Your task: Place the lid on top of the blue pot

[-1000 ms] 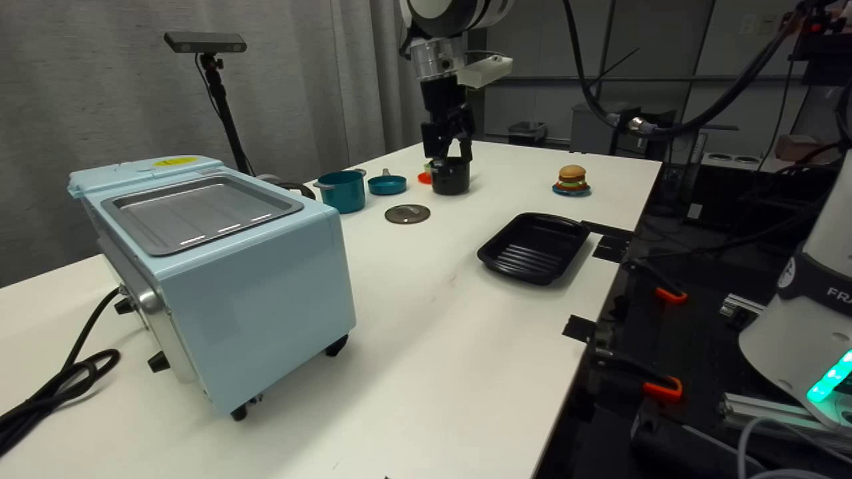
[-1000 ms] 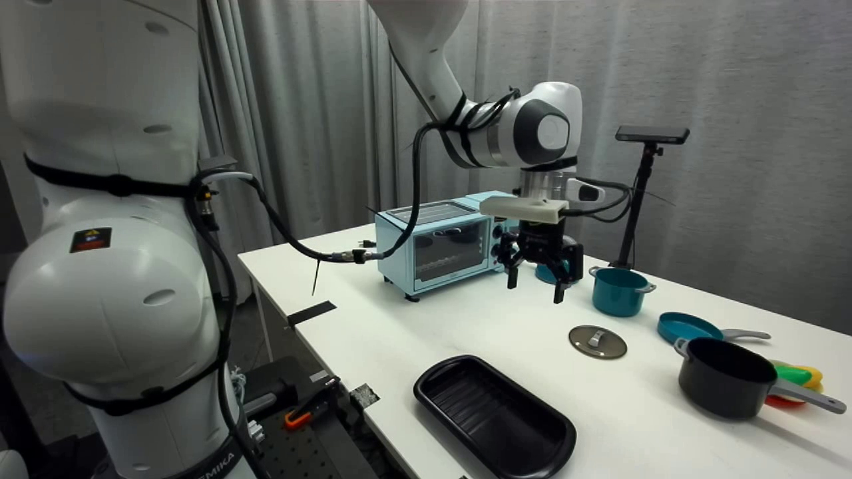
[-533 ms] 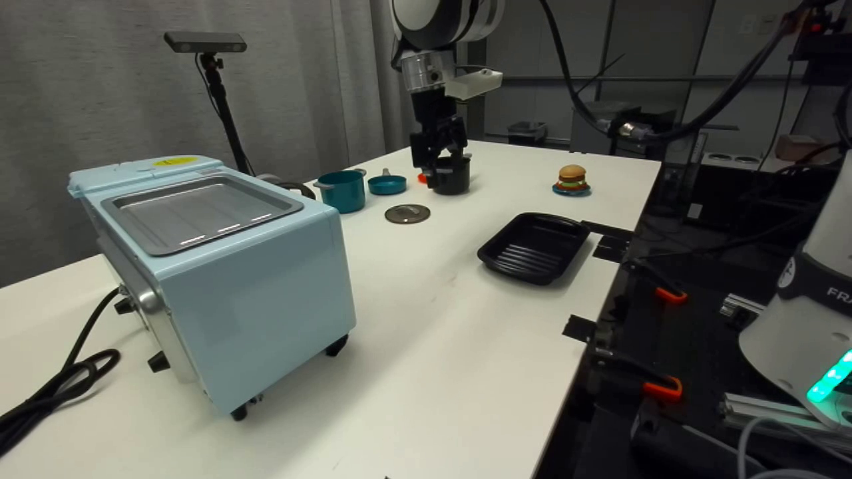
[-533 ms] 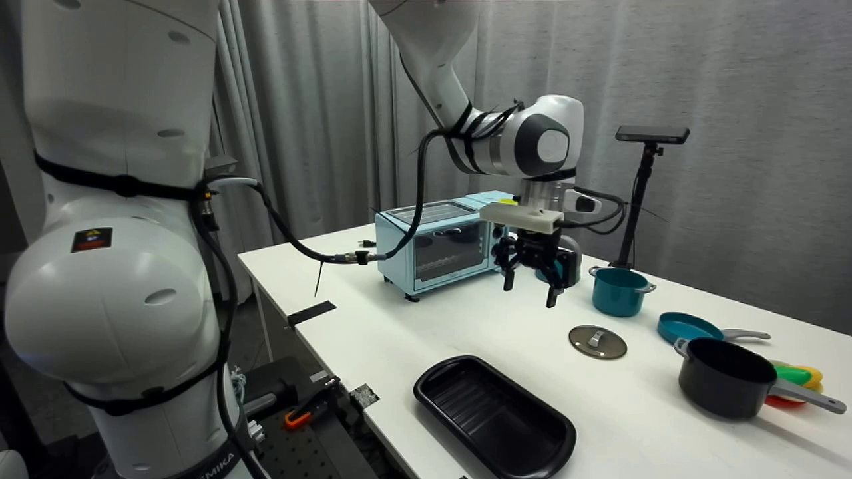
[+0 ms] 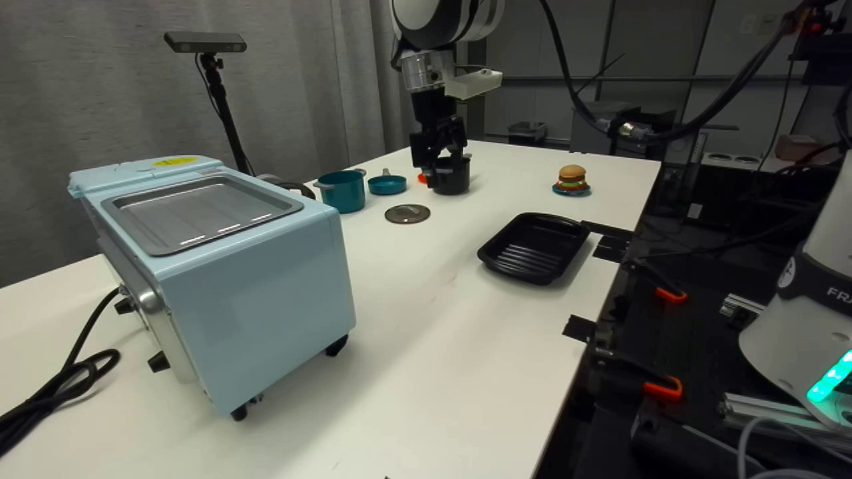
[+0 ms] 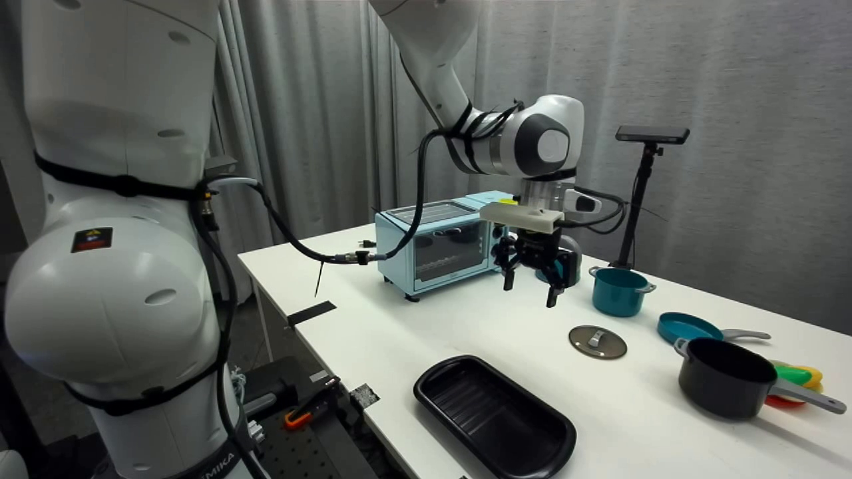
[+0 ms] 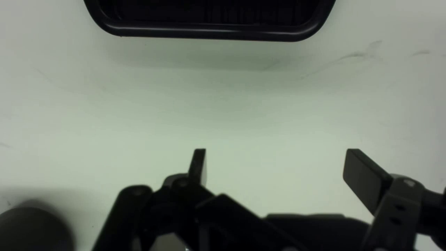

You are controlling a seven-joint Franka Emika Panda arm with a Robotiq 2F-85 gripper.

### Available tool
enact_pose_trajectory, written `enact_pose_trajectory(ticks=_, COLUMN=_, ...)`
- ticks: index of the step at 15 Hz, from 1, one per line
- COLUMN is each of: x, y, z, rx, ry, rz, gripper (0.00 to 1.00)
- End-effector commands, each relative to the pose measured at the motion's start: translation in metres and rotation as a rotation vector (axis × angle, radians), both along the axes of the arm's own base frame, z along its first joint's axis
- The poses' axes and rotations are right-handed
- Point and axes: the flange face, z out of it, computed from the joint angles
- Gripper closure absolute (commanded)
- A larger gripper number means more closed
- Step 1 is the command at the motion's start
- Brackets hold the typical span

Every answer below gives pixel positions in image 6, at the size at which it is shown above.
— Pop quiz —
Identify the black table bracket strip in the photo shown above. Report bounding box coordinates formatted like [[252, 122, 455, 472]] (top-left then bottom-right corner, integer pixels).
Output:
[[284, 298, 340, 329]]

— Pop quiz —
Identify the light blue toaster oven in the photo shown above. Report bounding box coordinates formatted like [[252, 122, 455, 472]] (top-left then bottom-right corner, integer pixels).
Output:
[[373, 189, 526, 303]]

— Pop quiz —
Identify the grey curtain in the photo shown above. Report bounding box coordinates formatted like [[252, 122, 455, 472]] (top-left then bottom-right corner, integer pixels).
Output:
[[0, 0, 852, 337]]

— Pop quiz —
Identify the grey metal clamp bracket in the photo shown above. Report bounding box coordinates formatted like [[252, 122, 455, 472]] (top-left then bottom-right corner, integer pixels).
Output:
[[348, 380, 383, 410]]

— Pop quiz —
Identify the black mounting base plate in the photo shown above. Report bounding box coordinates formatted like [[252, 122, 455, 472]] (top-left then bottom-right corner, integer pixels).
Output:
[[237, 350, 419, 479]]

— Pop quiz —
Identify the orange handled clamp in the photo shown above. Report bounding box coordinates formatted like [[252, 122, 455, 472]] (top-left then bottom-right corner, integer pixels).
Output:
[[280, 403, 318, 436]]

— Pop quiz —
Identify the black T-shaped stand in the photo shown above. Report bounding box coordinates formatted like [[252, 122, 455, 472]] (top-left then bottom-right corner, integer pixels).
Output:
[[611, 126, 692, 271]]

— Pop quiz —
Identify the blue pot with grey handles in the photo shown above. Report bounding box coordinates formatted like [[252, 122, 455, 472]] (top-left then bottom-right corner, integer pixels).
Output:
[[588, 265, 659, 319]]

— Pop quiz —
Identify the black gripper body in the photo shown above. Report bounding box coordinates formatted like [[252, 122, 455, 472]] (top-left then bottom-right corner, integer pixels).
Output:
[[490, 227, 583, 281]]

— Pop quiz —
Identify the black saucepan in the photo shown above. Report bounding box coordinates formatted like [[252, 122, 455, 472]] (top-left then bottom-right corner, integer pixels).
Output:
[[676, 337, 848, 424]]

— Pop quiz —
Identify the black ridged baking tray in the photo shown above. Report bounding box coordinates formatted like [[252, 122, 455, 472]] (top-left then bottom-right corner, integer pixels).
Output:
[[410, 354, 579, 479]]

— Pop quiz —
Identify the red toy bowl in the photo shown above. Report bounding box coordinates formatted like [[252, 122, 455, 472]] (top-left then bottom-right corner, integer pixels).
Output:
[[764, 390, 808, 414]]

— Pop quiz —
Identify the green toy vegetable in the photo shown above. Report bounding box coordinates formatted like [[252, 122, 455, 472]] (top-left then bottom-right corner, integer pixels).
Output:
[[770, 360, 815, 386]]

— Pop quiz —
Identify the silver wrist camera bar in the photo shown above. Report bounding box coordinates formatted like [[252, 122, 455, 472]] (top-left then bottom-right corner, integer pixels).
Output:
[[477, 199, 566, 237]]

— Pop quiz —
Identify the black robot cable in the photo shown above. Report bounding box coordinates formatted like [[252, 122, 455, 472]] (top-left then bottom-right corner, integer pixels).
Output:
[[189, 98, 627, 269]]

